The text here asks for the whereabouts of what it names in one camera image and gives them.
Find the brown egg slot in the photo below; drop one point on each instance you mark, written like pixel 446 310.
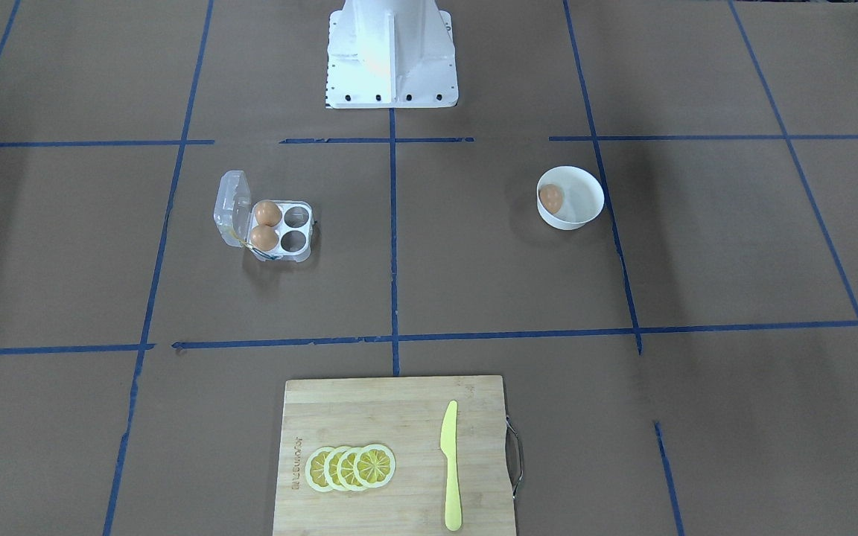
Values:
pixel 263 238
pixel 267 213

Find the yellow plastic knife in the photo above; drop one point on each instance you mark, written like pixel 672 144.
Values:
pixel 453 513

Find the brown egg front slot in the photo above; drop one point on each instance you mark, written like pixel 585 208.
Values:
pixel 263 238

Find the brown egg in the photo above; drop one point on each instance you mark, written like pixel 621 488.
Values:
pixel 551 197

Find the bamboo cutting board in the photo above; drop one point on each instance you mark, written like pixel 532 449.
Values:
pixel 403 413

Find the clear plastic egg box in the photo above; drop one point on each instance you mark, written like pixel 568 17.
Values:
pixel 234 220

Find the brown egg rear slot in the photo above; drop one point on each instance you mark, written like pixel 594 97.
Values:
pixel 267 213

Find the lemon slice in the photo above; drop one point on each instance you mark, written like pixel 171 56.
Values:
pixel 375 466
pixel 331 469
pixel 317 469
pixel 346 470

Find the white round bowl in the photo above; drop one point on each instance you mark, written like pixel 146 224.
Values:
pixel 584 197

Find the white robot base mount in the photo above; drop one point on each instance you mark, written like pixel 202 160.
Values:
pixel 391 55

